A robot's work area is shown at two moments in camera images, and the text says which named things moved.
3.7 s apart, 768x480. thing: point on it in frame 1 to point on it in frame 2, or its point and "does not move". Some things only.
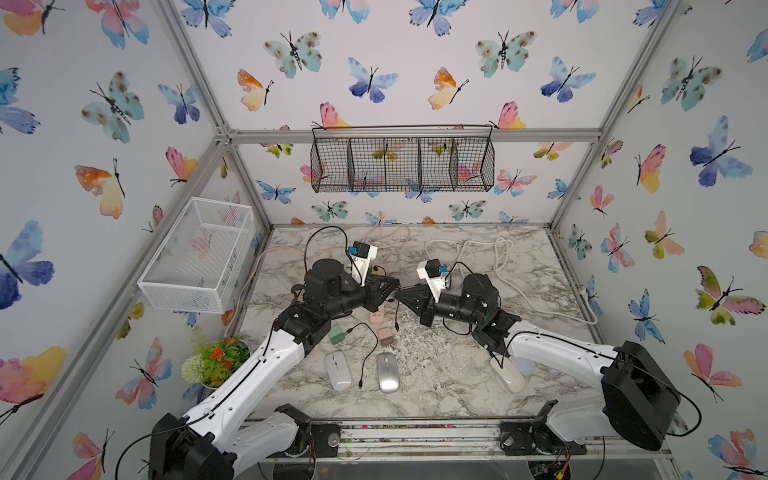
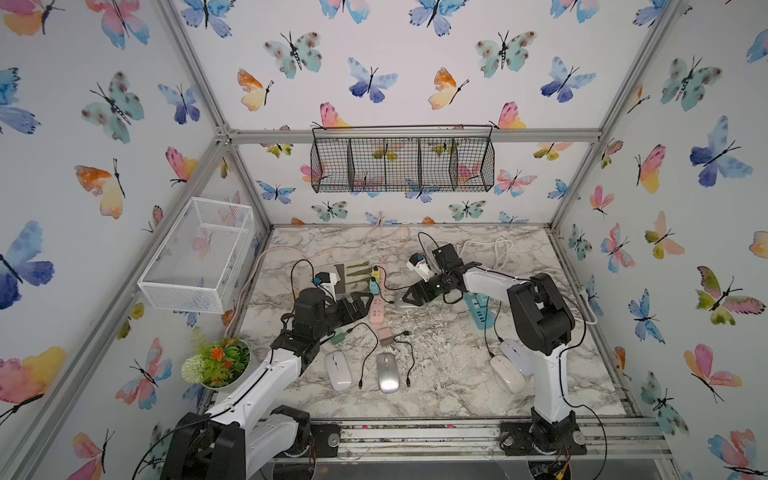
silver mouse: x=388 y=372 does not move
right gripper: x=420 y=297 to x=425 y=296
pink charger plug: x=385 y=336 does not move
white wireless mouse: x=339 y=372 does not move
